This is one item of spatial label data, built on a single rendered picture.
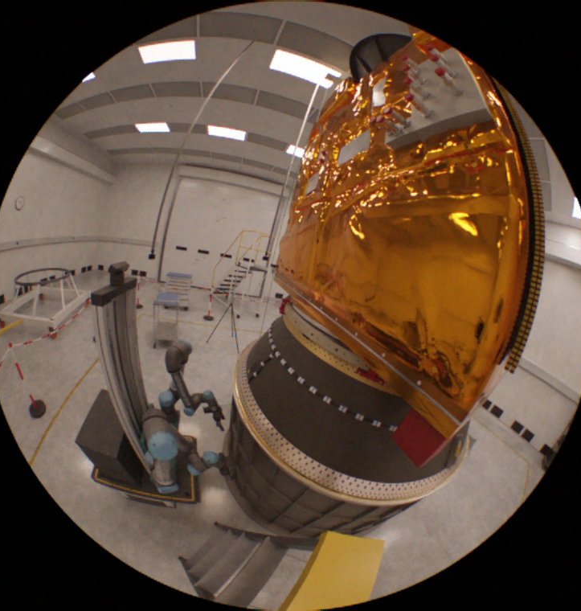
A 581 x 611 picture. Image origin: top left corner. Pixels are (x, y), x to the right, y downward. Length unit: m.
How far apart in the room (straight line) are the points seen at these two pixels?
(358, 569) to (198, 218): 8.78
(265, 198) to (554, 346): 10.90
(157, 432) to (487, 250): 1.06
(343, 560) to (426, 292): 0.64
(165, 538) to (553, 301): 7.24
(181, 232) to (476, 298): 8.65
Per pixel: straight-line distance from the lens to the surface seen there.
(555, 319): 6.07
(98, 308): 0.81
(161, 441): 0.78
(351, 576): 0.55
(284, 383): 0.99
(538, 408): 6.22
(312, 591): 0.52
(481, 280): 0.44
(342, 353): 0.82
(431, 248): 0.51
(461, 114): 0.70
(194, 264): 8.51
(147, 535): 2.11
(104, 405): 1.68
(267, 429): 1.02
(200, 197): 8.73
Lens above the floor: 2.00
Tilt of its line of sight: 13 degrees down
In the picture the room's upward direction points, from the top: 14 degrees clockwise
